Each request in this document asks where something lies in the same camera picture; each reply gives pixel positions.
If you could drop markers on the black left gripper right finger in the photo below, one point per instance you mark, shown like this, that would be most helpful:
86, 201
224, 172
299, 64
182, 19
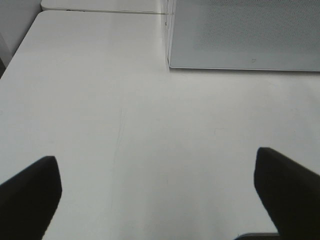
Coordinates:
290, 193

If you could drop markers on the white microwave oven body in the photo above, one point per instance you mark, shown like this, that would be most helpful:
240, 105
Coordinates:
167, 32

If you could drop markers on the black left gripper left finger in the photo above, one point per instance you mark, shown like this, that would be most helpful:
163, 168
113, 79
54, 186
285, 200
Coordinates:
29, 200

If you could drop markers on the white microwave door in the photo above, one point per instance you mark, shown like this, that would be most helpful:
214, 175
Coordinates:
273, 35

